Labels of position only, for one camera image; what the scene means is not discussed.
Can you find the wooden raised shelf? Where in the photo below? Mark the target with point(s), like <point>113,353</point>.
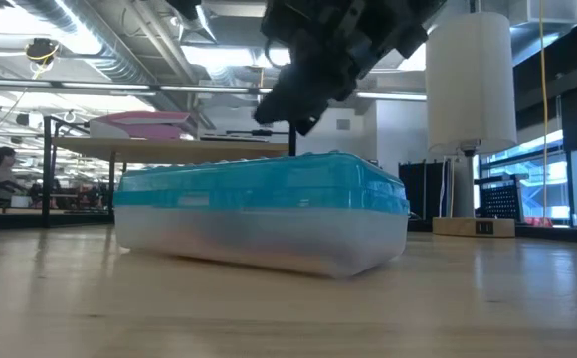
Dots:
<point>169,149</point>

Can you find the person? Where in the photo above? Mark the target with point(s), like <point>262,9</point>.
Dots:
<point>2,174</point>

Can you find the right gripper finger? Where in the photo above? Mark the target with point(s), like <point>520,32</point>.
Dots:
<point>311,117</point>
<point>288,102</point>

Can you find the black standing panel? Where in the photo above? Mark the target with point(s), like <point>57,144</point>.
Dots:
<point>418,191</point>

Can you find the clear pencil box teal lid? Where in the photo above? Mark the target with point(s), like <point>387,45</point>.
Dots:
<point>268,219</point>

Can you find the black pegboard rack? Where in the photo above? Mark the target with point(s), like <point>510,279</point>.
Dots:
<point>501,201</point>

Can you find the long ceiling light fixture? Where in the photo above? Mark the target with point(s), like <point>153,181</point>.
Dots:
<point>204,89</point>

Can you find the white shade wooden table lamp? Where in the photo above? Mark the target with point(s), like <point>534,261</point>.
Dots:
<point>470,79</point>

